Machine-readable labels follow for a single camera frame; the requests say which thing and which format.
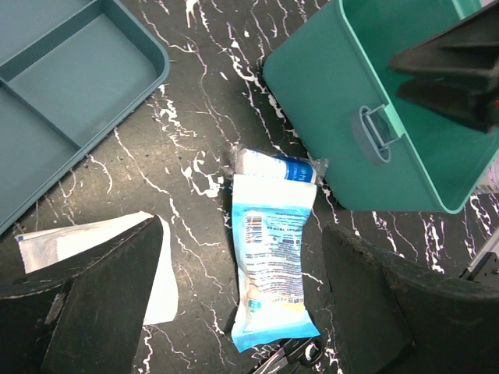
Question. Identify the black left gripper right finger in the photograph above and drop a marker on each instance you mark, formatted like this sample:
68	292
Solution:
393	315

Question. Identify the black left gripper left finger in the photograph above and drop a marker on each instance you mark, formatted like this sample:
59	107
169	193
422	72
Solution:
83	315

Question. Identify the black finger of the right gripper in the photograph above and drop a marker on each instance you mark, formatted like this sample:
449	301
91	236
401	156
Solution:
473	109
465	53

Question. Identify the white gauze pad packet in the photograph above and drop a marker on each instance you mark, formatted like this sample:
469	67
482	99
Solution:
41	249

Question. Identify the teal medicine kit box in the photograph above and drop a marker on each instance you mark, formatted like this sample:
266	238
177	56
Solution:
332	81

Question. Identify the light blue cotton swab packet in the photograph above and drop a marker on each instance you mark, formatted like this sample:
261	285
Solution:
268	217

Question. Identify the blue white bandage roll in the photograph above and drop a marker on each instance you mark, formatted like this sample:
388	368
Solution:
248	161

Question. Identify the dark teal divided tray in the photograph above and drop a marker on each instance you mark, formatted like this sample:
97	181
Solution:
70	72

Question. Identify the black handled scissors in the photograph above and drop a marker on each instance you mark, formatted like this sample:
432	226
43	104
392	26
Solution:
305	351

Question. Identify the aluminium frame rail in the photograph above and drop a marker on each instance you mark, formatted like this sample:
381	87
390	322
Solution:
483	268

